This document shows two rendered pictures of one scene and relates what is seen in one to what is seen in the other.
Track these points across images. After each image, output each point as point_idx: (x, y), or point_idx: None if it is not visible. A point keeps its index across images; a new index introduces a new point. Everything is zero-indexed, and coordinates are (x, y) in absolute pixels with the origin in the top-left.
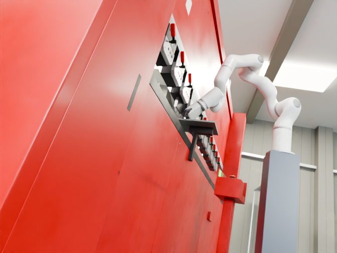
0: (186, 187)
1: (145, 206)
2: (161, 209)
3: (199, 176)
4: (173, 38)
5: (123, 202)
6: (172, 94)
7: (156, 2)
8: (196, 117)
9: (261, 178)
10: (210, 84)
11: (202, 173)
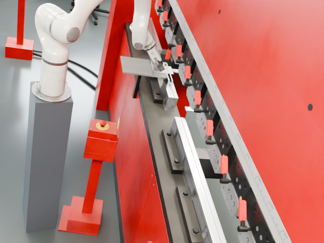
0: (131, 122)
1: (119, 99)
2: (122, 112)
3: (142, 133)
4: None
5: (117, 87)
6: None
7: (112, 11)
8: (151, 58)
9: (70, 125)
10: None
11: (145, 136)
